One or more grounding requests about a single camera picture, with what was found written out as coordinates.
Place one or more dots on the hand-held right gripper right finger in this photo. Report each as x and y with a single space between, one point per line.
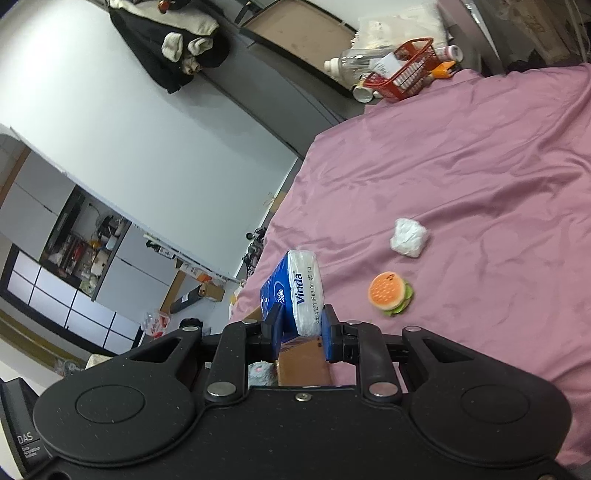
328 332

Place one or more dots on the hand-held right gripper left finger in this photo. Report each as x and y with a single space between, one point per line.
277 325

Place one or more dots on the blue tissue pack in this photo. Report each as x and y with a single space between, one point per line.
295 295

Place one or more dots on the brown cardboard box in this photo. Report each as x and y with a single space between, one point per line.
300 364

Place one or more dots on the fluffy blue plush toy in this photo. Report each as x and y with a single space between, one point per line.
263 374

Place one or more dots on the burger plush toy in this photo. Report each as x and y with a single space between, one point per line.
388 290

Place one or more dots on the cardboard box on floor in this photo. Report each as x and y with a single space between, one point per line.
203 281

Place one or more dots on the black bag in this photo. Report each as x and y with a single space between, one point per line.
184 301

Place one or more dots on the pack of water bottles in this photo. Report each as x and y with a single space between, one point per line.
154 324

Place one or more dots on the white crumpled plastic wad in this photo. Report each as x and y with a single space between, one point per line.
408 237

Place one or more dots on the purple bed sheet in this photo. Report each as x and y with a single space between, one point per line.
461 161

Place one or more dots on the white kitchen cabinet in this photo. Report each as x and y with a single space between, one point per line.
46 207

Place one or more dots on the grey door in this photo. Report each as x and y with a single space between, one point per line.
286 101

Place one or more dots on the white mug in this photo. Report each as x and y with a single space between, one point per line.
364 92

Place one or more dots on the clear plastic bottle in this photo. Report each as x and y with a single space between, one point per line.
355 60

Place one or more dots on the red plastic basket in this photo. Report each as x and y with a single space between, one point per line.
411 69

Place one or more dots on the orange tool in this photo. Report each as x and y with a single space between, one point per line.
444 69

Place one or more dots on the white sock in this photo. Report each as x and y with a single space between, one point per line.
200 46
173 45

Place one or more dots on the black hanging coat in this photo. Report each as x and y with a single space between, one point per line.
147 60

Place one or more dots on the black framed brown board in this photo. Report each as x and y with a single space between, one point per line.
295 23

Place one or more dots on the small white bottle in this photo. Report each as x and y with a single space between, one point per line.
449 52

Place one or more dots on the pile of white plastic bags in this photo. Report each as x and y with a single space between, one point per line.
401 21

